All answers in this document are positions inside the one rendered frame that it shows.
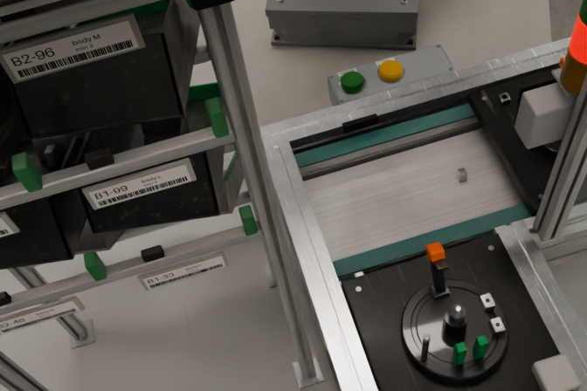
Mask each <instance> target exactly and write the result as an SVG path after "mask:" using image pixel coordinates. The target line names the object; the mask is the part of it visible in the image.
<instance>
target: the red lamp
mask: <svg viewBox="0 0 587 391"><path fill-rule="evenodd" d="M569 49H570V53H571V55H572V56H573V57H574V58H575V59H576V60H577V61H579V62H581V63H583V64H586V65H587V26H586V25H585V24H584V23H583V22H582V20H581V19H580V17H579V13H578V16H577V21H576V24H575V27H574V31H573V33H572V36H571V40H570V44H569Z"/></svg>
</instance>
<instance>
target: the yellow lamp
mask: <svg viewBox="0 0 587 391"><path fill-rule="evenodd" d="M586 73H587V65H586V64H583V63H581V62H579V61H577V60H576V59H575V58H574V57H573V56H572V55H571V53H570V49H569V48H568V50H567V53H566V56H565V60H564V62H563V68H562V70H561V73H560V81H561V83H562V85H563V87H564V88H565V89H567V90H568V91H569V92H571V93H574V94H576V95H579V93H580V91H581V88H582V85H583V82H584V79H585V76H586Z"/></svg>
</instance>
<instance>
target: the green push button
mask: <svg viewBox="0 0 587 391"><path fill-rule="evenodd" d="M363 85H364V78H363V75H362V74H361V73H359V72H346V73H344V74H343V75H342V77H341V86H342V89H343V90H345V91H347V92H350V93H354V92H357V91H359V90H361V89H362V88H363Z"/></svg>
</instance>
